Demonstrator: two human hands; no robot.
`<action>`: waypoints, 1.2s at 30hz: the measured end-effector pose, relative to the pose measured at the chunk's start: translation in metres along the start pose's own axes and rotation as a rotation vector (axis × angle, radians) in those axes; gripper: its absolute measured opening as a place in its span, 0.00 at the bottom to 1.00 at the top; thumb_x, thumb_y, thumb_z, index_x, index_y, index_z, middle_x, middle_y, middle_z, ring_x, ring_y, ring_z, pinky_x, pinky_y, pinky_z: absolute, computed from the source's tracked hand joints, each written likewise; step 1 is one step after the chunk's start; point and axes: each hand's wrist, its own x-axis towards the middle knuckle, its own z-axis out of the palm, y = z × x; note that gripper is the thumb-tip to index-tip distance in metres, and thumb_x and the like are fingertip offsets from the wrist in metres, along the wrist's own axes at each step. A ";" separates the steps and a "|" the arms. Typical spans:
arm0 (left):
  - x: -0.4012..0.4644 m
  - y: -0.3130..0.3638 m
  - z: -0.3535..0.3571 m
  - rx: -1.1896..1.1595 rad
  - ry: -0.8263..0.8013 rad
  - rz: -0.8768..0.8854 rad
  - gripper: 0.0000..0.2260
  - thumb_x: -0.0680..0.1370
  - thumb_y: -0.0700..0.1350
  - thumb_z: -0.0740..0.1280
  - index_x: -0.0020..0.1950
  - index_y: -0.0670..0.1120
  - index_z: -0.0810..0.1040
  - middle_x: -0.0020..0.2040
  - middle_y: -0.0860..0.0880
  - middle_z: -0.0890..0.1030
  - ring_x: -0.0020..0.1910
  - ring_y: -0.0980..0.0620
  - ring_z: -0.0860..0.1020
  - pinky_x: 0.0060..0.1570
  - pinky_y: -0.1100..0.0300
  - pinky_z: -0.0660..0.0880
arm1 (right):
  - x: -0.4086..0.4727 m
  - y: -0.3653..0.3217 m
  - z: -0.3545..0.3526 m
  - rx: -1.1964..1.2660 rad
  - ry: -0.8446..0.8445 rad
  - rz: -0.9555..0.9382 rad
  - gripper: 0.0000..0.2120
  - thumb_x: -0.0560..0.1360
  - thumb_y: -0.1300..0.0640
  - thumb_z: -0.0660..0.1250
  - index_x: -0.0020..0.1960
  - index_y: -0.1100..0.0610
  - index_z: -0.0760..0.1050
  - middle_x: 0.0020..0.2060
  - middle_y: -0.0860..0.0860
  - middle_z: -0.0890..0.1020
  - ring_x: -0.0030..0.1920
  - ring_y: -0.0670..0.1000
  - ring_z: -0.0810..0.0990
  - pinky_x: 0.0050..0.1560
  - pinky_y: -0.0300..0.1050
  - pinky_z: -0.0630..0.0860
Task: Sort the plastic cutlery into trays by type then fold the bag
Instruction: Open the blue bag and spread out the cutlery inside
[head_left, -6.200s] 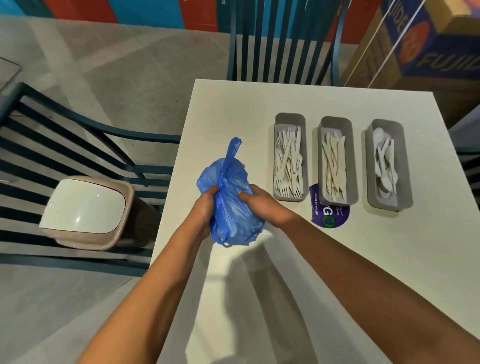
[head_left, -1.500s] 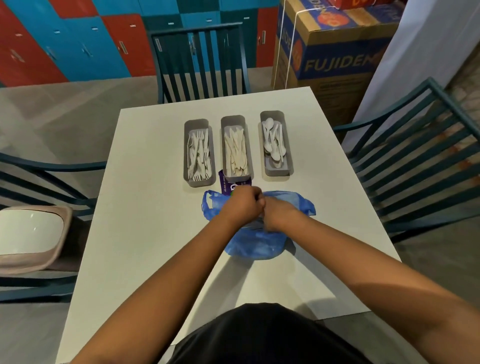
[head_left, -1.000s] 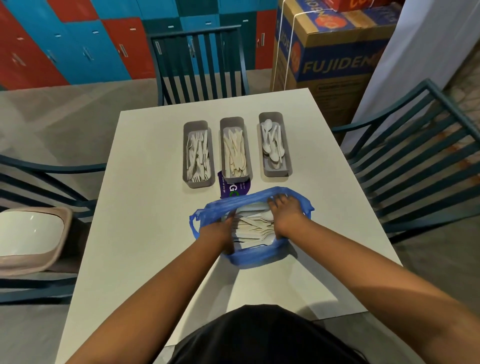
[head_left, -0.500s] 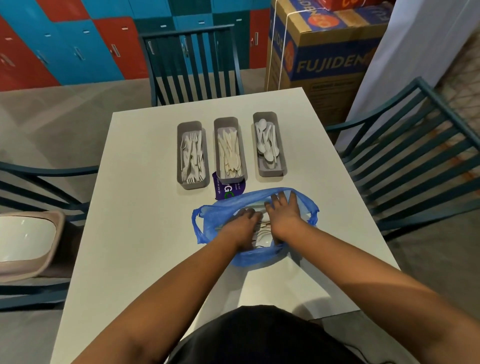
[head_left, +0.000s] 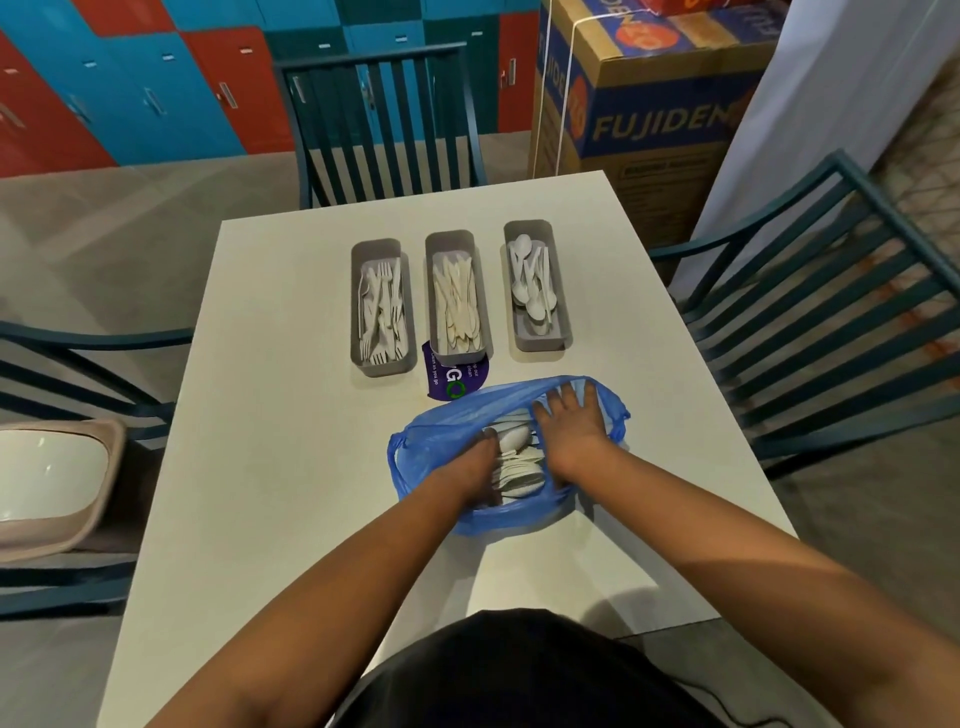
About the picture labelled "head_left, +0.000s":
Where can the white fabric curtain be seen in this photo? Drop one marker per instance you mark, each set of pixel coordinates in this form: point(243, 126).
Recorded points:
point(810, 90)

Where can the beige plastic basin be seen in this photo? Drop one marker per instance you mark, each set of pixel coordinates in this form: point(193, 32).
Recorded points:
point(52, 480)

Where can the blue plastic bag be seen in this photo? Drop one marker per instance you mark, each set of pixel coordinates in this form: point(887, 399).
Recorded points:
point(450, 431)

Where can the wall of red and blue lockers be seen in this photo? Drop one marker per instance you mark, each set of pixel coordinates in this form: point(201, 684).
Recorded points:
point(150, 82)

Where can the grey tray with knives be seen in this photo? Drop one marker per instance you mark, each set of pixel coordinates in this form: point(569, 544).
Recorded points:
point(484, 300)

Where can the bunch of white plastic spoons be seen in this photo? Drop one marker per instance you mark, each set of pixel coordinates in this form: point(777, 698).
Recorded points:
point(532, 277)

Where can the person's right hand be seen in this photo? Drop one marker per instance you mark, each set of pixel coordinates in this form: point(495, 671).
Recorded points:
point(576, 439)

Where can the person's left hand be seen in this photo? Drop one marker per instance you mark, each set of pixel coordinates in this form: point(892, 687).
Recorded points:
point(461, 476)

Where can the bunch of white plastic forks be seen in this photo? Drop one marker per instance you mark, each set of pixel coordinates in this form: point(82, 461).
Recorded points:
point(384, 311)

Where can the person's right forearm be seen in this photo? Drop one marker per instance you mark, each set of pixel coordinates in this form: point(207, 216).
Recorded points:
point(750, 555)

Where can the bunch of cream plastic knives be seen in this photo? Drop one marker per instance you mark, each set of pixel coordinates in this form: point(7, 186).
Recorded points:
point(457, 304)

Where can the teal slatted metal chair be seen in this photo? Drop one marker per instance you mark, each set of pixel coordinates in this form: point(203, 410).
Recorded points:
point(390, 112)
point(75, 390)
point(810, 315)

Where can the person's right middle finger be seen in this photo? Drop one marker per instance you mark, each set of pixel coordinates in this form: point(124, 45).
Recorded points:
point(573, 400)

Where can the purple printed card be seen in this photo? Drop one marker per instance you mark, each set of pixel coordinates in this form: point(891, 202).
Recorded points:
point(457, 379)

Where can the person's left fingers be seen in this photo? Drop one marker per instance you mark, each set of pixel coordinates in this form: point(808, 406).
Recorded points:
point(487, 469)

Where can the pile of white plastic cutlery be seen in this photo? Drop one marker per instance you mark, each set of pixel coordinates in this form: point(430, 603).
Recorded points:
point(517, 465)

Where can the grey tray with spoons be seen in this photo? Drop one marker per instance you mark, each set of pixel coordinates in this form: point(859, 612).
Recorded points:
point(562, 300)

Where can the person's right thumb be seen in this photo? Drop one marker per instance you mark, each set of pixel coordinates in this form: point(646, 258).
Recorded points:
point(540, 417)

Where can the grey tray with forks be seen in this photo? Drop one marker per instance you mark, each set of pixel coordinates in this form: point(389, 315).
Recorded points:
point(360, 315)

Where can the person's right little finger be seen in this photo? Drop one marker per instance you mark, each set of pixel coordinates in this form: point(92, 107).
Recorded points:
point(601, 409)

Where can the person's left forearm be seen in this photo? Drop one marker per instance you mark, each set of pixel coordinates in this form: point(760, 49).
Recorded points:
point(330, 600)

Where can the person's black shirt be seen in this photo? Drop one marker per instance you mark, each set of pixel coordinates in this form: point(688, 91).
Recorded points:
point(525, 675)

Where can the large brown cardboard box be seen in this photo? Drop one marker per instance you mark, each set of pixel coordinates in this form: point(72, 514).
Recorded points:
point(652, 112)

